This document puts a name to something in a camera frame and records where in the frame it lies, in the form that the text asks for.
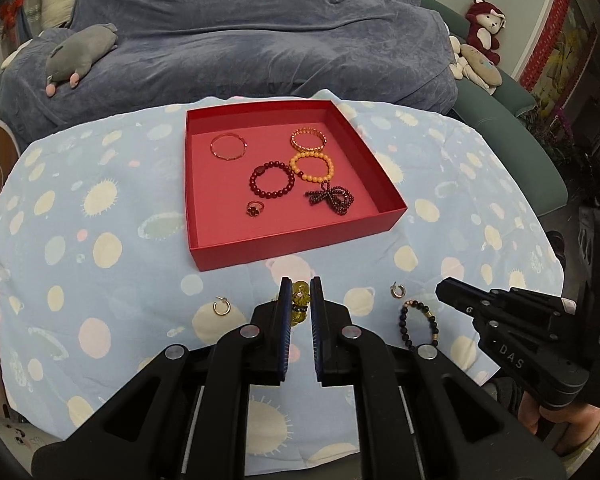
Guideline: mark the red framed flower picture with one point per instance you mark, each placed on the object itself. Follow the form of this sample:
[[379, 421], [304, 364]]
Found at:
[[560, 45]]

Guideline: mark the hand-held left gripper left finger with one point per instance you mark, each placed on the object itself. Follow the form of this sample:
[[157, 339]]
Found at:
[[286, 330]]

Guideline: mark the grey mouse plush toy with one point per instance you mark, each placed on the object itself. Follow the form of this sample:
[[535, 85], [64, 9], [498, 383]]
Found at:
[[77, 52]]

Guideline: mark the wide gold woven bangle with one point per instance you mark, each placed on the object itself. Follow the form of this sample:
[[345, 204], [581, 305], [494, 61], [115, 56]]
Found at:
[[294, 139]]

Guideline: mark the light blue planet print cloth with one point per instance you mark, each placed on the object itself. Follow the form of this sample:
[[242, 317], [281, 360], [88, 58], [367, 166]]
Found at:
[[105, 200]]

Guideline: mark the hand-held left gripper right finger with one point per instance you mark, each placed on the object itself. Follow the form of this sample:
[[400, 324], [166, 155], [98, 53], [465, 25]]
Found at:
[[317, 330]]

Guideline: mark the red ribbon bow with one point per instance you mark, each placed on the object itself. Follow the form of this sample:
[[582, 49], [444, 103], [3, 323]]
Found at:
[[11, 12]]

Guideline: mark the white plush toy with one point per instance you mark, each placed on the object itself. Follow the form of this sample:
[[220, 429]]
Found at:
[[457, 57]]

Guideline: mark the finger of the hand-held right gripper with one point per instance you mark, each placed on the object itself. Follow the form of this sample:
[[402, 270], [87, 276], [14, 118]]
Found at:
[[457, 295], [535, 300]]

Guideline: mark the small gold hoop earring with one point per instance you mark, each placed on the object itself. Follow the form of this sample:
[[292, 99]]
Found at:
[[216, 308], [393, 291]]

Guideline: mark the person's right hand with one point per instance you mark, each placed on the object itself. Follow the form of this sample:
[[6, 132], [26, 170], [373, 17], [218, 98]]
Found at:
[[570, 422]]

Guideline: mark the green sofa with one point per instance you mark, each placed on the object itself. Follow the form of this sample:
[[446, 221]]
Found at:
[[510, 135]]

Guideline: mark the thin gold bangle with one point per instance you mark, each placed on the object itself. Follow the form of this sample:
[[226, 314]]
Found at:
[[211, 146]]

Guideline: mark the grey blue blanket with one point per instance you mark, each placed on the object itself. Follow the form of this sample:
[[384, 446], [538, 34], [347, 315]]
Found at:
[[255, 35]]

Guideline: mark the red cardboard box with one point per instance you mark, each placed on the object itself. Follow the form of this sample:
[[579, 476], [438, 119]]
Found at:
[[280, 245]]

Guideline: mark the red monkey plush toy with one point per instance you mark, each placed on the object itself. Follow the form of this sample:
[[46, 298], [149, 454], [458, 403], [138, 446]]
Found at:
[[485, 25]]

